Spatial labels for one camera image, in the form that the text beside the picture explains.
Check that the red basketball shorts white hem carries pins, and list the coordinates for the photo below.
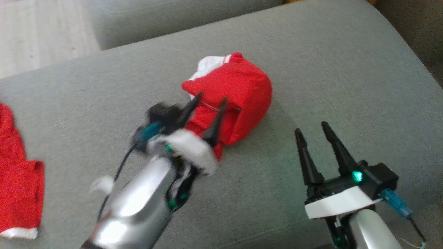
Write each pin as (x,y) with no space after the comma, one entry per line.
(17,180)

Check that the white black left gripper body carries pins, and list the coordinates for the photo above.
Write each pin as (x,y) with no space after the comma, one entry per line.
(187,148)

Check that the small grey sofa seat cushion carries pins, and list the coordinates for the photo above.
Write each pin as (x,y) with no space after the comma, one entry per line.
(155,20)

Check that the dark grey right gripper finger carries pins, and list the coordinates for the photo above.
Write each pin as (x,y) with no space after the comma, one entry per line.
(308,162)
(341,155)

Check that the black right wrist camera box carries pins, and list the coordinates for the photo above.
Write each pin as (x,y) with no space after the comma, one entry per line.
(380,178)

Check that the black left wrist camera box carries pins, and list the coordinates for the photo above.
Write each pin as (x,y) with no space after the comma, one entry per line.
(162,114)

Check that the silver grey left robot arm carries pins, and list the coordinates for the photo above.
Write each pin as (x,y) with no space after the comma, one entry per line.
(138,207)

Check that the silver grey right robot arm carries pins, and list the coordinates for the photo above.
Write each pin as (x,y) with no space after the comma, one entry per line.
(373,231)

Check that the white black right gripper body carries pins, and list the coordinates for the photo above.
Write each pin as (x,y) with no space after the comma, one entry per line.
(339,200)

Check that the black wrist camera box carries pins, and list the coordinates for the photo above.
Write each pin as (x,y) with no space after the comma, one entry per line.
(162,114)
(380,178)

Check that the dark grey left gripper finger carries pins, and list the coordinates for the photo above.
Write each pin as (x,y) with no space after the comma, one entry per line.
(188,112)
(216,126)

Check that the red Bulls basketball jersey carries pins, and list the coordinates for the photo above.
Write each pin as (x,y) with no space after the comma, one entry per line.
(242,86)

